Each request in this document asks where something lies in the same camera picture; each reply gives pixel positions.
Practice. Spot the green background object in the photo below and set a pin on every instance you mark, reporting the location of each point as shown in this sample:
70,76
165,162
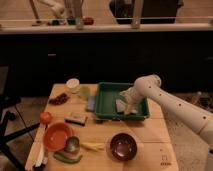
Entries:
55,22

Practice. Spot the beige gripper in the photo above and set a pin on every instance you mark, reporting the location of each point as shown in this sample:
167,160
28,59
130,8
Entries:
130,108

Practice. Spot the small metal cup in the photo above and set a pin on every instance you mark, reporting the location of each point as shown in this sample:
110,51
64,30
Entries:
72,145

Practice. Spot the grey towel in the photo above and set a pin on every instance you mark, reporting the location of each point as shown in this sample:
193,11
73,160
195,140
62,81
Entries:
122,107

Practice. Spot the dark grape bunch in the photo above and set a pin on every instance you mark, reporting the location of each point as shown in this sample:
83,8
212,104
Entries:
59,100

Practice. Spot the red background object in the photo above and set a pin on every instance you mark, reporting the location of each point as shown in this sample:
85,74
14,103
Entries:
88,21

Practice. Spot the black chair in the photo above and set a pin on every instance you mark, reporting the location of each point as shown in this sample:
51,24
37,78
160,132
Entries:
4,119

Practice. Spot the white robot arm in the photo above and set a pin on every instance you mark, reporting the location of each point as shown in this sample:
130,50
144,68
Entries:
197,119

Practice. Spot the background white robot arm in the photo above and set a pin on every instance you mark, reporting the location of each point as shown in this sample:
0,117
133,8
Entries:
56,8

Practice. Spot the white round cup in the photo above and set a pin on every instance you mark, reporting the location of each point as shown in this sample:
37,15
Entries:
73,85

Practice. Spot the purple bowl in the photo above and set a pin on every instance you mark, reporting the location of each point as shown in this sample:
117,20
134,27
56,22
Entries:
123,147

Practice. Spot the green plastic tray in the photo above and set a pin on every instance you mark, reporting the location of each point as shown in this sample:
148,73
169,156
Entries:
105,103

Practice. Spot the orange bowl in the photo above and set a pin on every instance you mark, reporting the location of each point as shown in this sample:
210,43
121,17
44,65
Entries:
56,135

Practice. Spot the yellow banana toy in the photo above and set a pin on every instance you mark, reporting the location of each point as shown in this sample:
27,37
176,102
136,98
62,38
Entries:
93,146

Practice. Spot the blue sponge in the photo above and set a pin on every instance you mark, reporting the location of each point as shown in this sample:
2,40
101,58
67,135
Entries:
90,106

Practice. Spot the red tomato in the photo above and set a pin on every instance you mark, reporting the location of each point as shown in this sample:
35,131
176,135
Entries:
45,118

